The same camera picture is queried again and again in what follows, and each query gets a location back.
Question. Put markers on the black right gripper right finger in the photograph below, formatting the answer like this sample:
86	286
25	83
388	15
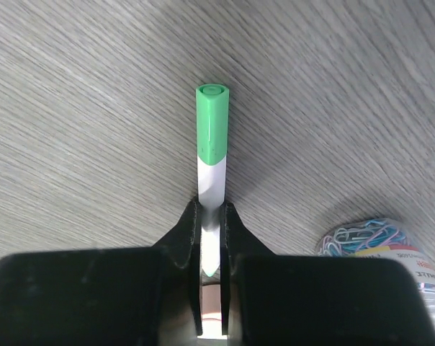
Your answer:
236	242

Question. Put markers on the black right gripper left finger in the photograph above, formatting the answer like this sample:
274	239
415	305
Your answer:
181	298

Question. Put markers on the green white marker pen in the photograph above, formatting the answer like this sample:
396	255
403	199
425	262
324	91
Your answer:
212	109

